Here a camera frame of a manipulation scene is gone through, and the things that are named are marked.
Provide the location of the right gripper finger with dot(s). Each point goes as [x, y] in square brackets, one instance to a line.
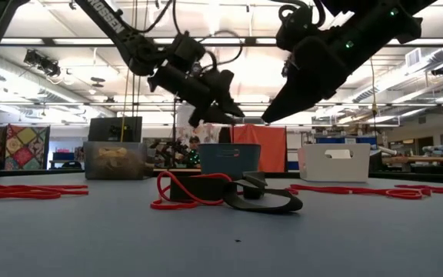
[298, 96]

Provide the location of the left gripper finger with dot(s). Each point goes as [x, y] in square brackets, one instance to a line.
[223, 92]
[212, 115]

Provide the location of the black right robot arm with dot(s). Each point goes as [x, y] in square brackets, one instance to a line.
[379, 23]

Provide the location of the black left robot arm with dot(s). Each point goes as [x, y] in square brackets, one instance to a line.
[117, 27]

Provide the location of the black rubber band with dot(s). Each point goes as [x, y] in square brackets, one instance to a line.
[267, 209]

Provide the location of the floral cloth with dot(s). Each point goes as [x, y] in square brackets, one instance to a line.
[210, 134]

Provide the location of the person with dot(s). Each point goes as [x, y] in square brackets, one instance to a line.
[194, 154]

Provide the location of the teal plastic basket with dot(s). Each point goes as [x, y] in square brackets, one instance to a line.
[225, 161]

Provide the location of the blue board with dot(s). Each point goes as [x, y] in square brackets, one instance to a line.
[333, 141]

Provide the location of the orange hanging cloth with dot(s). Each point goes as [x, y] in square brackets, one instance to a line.
[271, 146]

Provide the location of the black overhead light bar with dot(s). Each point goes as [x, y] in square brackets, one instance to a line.
[250, 41]

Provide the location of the black monitor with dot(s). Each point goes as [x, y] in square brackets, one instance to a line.
[129, 129]

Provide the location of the white plastic basket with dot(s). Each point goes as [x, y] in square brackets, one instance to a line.
[354, 169]

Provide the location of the translucent grey basket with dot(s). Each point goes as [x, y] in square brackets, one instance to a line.
[90, 169]

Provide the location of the blue storage shelf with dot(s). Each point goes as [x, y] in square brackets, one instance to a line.
[62, 155]

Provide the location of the wooden workbench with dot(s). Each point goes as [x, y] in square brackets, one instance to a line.
[429, 159]

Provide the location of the colourful patchwork quilt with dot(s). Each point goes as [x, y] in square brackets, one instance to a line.
[25, 146]

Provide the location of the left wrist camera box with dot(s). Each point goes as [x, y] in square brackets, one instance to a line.
[187, 52]

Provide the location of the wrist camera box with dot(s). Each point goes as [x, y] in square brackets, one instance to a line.
[187, 52]
[294, 27]

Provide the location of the black stand frame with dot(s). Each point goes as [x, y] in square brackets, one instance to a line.
[174, 131]

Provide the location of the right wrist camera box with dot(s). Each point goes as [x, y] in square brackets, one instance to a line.
[294, 27]

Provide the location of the white wall vent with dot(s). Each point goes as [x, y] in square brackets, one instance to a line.
[414, 57]

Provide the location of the black horizontal rail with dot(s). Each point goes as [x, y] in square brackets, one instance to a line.
[90, 103]

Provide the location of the black ceiling camera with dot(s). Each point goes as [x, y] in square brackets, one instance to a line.
[40, 61]
[440, 70]

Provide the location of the black table frame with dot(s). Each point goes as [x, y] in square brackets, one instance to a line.
[33, 173]

